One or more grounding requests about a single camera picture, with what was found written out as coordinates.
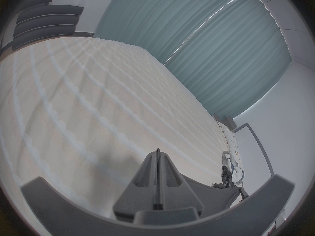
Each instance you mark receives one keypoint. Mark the white printed pillow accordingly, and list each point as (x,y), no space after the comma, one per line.
(232,141)

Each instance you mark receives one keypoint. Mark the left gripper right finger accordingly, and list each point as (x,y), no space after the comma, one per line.
(179,195)

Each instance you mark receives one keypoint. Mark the pile of clothes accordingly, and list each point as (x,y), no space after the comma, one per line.
(237,173)

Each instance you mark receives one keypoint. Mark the blue-green curtain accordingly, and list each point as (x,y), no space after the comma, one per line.
(233,58)
(147,13)

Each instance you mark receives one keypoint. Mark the grey bedside table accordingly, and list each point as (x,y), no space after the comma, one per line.
(230,122)

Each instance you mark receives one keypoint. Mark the black T-shirt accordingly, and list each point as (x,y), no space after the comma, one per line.
(214,195)

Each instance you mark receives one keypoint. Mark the bed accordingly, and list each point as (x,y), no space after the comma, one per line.
(86,95)

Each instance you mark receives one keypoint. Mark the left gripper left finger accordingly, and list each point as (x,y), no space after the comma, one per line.
(140,193)

